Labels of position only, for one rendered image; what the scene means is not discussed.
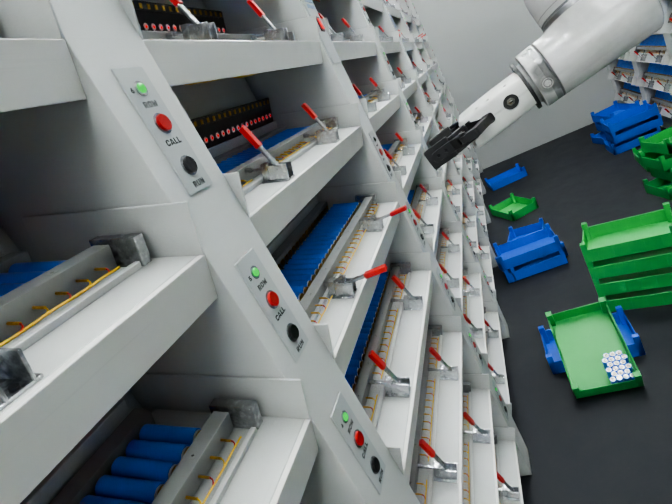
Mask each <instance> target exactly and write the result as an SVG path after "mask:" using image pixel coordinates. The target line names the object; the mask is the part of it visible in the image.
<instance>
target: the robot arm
mask: <svg viewBox="0 0 672 504"><path fill-rule="evenodd" d="M524 3H525V6H526V8H527V10H528V11H529V13H530V14H531V16H532V17H533V19H534V20H535V21H536V23H537V24H538V25H539V27H540V28H541V30H542V31H543V35H542V36H541V37H540V38H539V39H538V40H536V41H535V42H534V43H532V44H531V45H530V46H529V47H527V48H526V49H525V50H523V51H522V52H521V53H520V54H518V55H517V56H516V57H515V60H516V62H517V64H518V65H516V66H515V65H514V64H513V63H512V64H511V65H509V66H510V68H511V70H512V72H513V73H512V74H511V75H510V76H508V77H507V78H506V79H504V80H503V81H502V82H500V83H499V84H498V85H496V86H495V87H494V88H492V89H491V90H490V91H488V92H487V93H486V94H485V95H483V96H482V97H481V98H479V99H478V100H477V101H476V102H475V103H473V104H472V105H471V106H470V107H469V108H467V109H466V110H465V111H464V112H463V113H462V114H461V115H460V116H459V120H458V121H456V122H455V123H453V124H452V125H451V126H450V127H446V128H445V129H444V130H442V131H441V132H440V133H438V134H437V135H436V136H434V137H433V138H432V139H430V140H429V142H428V143H429V145H430V146H431V147H430V148H429V149H428V150H426V151H425V152H424V156H425V157H426V159H427V160H428V161H429V163H430V164H431V165H432V167H433V168H434V169H438V168H440V167H441V166H443V165H444V164H445V163H447V162H448V161H450V160H451V159H452V158H454V157H455V156H457V155H458V153H460V152H461V151H463V150H464V149H465V148H466V147H467V146H468V145H469V144H471V143H472V142H473V146H474V148H480V147H482V146H483V145H484V144H486V143H487V142H488V141H490V140H491V139H492V138H494V137H495V136H496V135H498V134H499V133H500V132H502V131H503V130H504V129H506V128H507V127H508V126H510V125H511V124H512V123H514V122H515V121H516V120H518V119H519V118H520V117H521V116H523V115H524V114H525V113H526V112H527V111H529V110H530V109H531V108H532V107H533V106H534V105H536V106H537V107H538V108H539V109H540V108H541V107H542V104H541V102H544V103H545V104H546V105H547V106H550V105H551V104H553V103H554V102H556V101H557V100H558V99H560V98H561V97H563V96H564V95H566V94H567V93H568V92H570V91H571V90H573V89H574V88H576V87H577V86H579V85H580V84H582V83H583V82H584V81H586V80H587V79H589V78H590V77H592V76H593V75H595V74H596V73H597V72H599V71H600V70H602V69H603V68H605V67H606V66H608V65H609V64H610V63H612V62H613V61H615V60H616V59H618V58H619V57H621V56H622V55H624V54H625V53H626V52H628V51H629V50H631V49H632V48H634V47H635V46H637V45H638V44H639V43H641V42H642V41H644V40H645V39H647V38H648V37H650V36H651V35H653V34H654V33H655V32H657V31H658V30H660V29H661V28H662V26H663V24H664V12H663V8H662V5H661V3H660V1H659V0H524ZM482 117H483V118H482ZM480 118H482V119H481V120H480ZM449 128H450V129H451V130H450V129H449Z"/></svg>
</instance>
